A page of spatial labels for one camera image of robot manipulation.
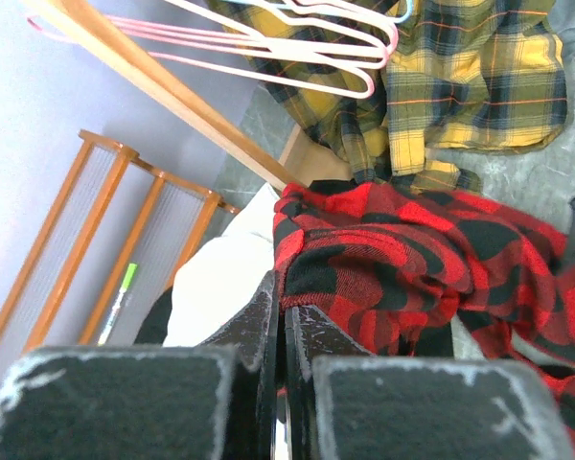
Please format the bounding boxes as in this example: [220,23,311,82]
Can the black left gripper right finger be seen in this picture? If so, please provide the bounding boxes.
[285,306,575,459]

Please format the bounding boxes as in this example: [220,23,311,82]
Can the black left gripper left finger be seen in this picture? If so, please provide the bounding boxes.
[0,273,278,459]

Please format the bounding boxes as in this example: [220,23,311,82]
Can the red black plaid shirt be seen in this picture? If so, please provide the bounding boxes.
[273,181,575,448]

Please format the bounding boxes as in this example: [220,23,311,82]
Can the white shirt in basket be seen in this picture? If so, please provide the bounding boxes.
[162,184,282,347]

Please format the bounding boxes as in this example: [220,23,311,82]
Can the yellow plaid shirt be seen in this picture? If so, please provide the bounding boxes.
[205,0,569,196]

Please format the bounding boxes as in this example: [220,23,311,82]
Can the green white marker pen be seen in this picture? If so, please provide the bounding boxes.
[97,263,138,346]

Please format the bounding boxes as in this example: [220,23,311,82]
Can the wooden shoe rack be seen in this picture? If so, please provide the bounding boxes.
[0,130,237,376]

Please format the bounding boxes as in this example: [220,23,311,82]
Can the pink wire hangers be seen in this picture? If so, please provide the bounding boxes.
[27,1,399,99]

